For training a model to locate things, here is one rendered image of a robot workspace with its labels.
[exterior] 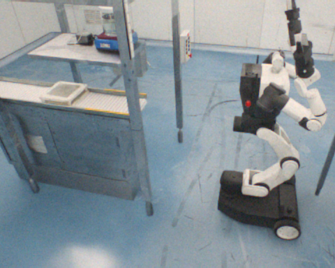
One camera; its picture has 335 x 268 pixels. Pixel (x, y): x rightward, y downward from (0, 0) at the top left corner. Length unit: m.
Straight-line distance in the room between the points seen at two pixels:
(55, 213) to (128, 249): 0.74
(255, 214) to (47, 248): 1.60
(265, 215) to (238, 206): 0.22
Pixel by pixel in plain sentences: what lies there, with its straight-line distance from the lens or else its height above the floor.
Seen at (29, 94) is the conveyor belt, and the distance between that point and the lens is 2.58.
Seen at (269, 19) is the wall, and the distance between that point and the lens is 5.30.
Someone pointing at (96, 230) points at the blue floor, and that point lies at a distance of 2.64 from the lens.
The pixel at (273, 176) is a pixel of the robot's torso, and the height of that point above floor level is 0.43.
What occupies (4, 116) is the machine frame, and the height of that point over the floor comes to 0.84.
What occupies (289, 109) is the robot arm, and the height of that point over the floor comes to 1.20.
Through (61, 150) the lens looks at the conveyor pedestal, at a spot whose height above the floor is 0.49.
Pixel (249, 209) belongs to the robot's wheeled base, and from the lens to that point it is 2.46.
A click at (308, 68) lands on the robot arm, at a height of 1.49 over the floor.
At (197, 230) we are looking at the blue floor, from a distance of 2.51.
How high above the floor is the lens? 2.09
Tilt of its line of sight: 35 degrees down
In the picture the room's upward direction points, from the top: straight up
